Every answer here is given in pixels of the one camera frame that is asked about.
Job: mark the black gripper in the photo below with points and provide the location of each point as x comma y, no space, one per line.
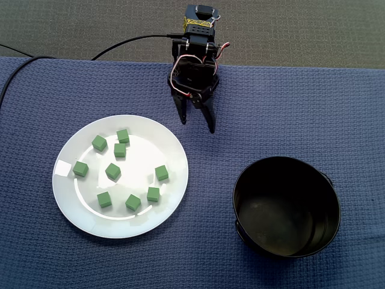
192,90

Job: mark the blue woven table mat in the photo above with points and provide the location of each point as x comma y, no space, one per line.
204,256

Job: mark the green cube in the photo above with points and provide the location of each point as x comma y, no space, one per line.
123,136
80,169
161,173
99,143
153,194
112,171
119,150
104,199
133,202

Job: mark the black table clamp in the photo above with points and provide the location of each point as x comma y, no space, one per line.
175,52

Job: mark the black round container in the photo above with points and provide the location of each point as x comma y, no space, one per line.
270,234

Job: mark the white round plate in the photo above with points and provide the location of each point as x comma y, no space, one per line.
135,222

